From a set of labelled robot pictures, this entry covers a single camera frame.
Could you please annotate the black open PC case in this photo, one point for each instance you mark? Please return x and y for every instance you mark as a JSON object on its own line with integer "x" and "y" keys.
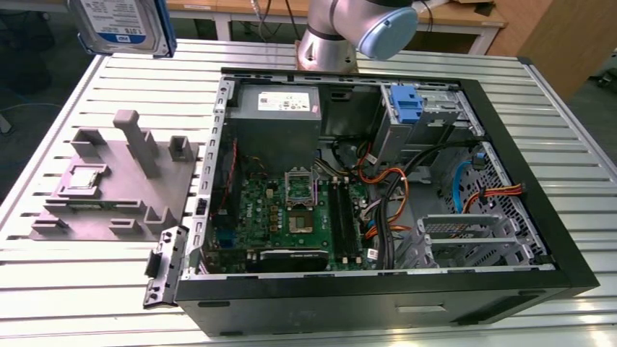
{"x": 366, "y": 303}

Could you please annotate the grey metal drive cage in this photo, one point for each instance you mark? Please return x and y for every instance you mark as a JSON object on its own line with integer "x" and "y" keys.
{"x": 399, "y": 141}

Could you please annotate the hard disk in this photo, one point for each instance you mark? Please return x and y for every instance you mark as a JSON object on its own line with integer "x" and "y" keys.
{"x": 117, "y": 25}

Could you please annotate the CPU socket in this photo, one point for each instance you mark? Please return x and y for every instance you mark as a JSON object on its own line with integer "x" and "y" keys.
{"x": 303, "y": 222}

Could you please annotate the grey metal disk bay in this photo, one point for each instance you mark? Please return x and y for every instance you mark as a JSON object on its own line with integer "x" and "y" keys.
{"x": 481, "y": 240}

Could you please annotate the silver CPU chip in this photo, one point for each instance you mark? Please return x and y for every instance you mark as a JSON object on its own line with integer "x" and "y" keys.
{"x": 85, "y": 179}

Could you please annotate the grey parts rack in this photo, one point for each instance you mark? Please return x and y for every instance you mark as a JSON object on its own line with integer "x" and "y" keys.
{"x": 125, "y": 188}

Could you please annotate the green RAM stick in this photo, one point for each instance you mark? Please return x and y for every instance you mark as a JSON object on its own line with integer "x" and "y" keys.
{"x": 90, "y": 206}

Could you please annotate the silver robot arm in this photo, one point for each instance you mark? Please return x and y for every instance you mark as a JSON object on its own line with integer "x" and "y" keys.
{"x": 327, "y": 47}

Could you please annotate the metal locking lever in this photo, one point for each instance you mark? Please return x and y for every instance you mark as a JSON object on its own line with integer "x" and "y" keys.
{"x": 314, "y": 188}

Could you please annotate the black graphics card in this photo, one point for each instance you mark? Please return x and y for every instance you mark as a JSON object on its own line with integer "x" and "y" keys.
{"x": 289, "y": 258}

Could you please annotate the green motherboard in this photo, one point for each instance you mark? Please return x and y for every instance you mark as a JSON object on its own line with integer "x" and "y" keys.
{"x": 260, "y": 224}

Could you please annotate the black RAM slot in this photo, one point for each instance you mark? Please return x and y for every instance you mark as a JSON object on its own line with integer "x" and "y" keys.
{"x": 338, "y": 220}
{"x": 351, "y": 220}

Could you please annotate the grey card retention latch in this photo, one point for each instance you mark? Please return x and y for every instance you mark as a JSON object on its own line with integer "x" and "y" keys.
{"x": 165, "y": 267}

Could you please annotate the blue plastic drive latch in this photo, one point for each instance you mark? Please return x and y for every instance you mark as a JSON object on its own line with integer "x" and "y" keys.
{"x": 406, "y": 105}

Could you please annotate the grey power supply unit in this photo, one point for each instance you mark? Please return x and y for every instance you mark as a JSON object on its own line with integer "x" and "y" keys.
{"x": 274, "y": 141}

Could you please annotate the wooden desk white frame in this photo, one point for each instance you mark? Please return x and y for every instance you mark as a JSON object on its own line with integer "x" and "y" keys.
{"x": 453, "y": 18}

